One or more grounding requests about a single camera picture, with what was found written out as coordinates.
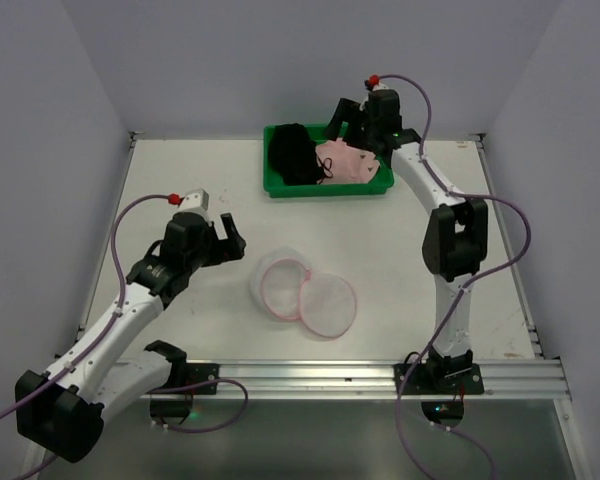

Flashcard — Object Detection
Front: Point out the pink bra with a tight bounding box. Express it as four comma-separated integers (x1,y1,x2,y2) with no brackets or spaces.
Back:
316,138,381,185

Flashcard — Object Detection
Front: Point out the black bra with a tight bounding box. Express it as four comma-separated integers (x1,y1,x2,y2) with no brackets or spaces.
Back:
267,123,333,186

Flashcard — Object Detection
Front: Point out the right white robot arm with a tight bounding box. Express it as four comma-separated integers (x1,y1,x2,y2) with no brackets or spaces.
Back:
324,87,488,395

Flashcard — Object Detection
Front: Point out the green plastic tray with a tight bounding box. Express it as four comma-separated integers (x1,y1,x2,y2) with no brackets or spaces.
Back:
261,125,394,199

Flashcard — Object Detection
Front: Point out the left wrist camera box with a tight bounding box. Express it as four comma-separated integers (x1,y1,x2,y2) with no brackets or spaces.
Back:
178,189,209,216

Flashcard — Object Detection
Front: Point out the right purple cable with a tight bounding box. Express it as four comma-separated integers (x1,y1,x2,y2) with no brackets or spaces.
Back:
379,74,534,480

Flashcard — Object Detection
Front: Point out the purple cable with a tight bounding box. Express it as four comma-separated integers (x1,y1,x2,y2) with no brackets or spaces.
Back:
0,193,249,476
379,74,534,480

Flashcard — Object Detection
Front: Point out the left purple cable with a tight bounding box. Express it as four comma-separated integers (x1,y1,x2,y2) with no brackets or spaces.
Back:
0,193,249,476

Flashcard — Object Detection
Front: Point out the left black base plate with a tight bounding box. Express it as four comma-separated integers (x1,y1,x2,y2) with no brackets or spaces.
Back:
147,362,220,395

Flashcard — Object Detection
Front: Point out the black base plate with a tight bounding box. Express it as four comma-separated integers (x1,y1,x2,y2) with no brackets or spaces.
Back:
147,362,220,395
393,350,485,395

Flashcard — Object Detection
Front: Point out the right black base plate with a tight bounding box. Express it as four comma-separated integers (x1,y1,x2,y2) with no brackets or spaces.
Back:
393,350,485,395

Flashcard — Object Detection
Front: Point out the aluminium mounting rail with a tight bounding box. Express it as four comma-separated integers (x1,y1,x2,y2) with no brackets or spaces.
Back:
44,357,574,401

